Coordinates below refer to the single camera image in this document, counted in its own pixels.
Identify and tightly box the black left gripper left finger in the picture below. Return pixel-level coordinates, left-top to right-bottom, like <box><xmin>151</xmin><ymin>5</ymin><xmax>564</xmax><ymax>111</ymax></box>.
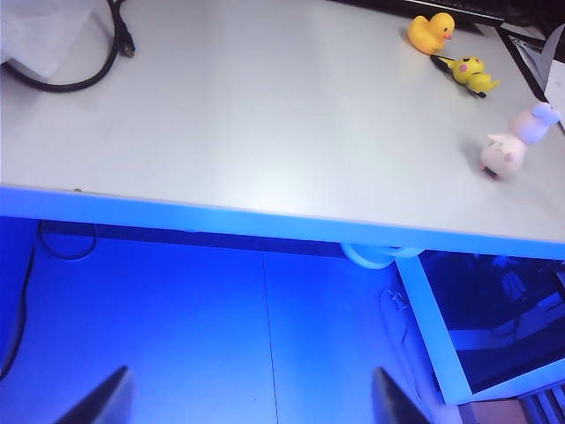
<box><xmin>52</xmin><ymin>365</ymin><xmax>133</xmax><ymax>424</ymax></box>

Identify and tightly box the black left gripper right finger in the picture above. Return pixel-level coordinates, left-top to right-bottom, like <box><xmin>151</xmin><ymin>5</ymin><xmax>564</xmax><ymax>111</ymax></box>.
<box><xmin>373</xmin><ymin>366</ymin><xmax>436</xmax><ymax>424</ymax></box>

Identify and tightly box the pink white doll figure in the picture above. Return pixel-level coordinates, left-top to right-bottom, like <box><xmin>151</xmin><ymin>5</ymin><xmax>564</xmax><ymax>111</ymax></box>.
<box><xmin>478</xmin><ymin>101</ymin><xmax>562</xmax><ymax>181</ymax></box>

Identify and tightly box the yellow Pichu figure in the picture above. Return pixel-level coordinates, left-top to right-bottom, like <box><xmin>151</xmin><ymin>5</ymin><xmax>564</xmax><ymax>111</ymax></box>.
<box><xmin>430</xmin><ymin>53</ymin><xmax>502</xmax><ymax>99</ymax></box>

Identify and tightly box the black flat strip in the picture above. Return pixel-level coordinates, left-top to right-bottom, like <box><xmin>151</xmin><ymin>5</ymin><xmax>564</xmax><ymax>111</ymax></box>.
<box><xmin>493</xmin><ymin>25</ymin><xmax>551</xmax><ymax>103</ymax></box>

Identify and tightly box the yellow rubber duck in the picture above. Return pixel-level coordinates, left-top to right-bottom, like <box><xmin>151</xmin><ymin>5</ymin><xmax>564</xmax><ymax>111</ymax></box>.
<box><xmin>406</xmin><ymin>11</ymin><xmax>456</xmax><ymax>57</ymax></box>

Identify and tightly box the white plastic bag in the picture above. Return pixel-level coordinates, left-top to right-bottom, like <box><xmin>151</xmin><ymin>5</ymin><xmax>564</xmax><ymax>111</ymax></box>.
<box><xmin>0</xmin><ymin>0</ymin><xmax>107</xmax><ymax>79</ymax></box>

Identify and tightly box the white under-desk cabinet frame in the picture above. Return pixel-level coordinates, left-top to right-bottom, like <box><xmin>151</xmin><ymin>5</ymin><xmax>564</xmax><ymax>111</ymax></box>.
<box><xmin>394</xmin><ymin>249</ymin><xmax>565</xmax><ymax>405</ymax></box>

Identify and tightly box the thin white cable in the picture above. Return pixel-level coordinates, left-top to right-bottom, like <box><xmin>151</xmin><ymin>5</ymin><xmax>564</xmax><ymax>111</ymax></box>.
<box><xmin>378</xmin><ymin>288</ymin><xmax>411</xmax><ymax>346</ymax></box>

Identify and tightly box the thin black floor cable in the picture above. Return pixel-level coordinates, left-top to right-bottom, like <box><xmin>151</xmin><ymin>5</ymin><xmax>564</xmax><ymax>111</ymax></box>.
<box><xmin>0</xmin><ymin>219</ymin><xmax>97</xmax><ymax>382</ymax></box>

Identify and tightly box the white round desk bracket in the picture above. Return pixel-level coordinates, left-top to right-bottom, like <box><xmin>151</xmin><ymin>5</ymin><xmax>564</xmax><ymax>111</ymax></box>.
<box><xmin>340</xmin><ymin>242</ymin><xmax>424</xmax><ymax>269</ymax></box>

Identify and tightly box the black USB cable bundle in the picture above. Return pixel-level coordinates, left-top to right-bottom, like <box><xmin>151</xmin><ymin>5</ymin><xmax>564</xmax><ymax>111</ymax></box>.
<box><xmin>0</xmin><ymin>0</ymin><xmax>137</xmax><ymax>94</ymax></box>

